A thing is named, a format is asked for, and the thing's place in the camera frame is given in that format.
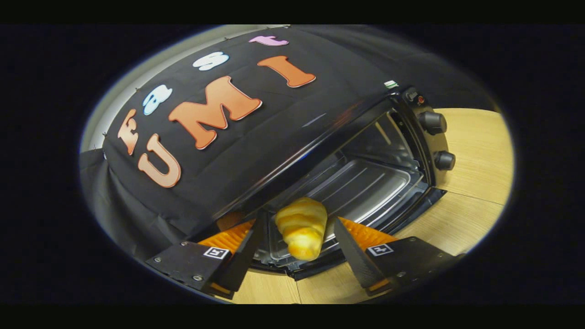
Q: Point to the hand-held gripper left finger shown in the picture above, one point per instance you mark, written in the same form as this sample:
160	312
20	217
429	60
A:
242	260

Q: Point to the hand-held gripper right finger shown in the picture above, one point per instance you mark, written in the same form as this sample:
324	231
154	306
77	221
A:
356	256

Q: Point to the golden croissant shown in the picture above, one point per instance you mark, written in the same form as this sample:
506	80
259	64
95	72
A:
301	228

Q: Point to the black toaster oven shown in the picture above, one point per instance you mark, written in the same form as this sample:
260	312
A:
434	137

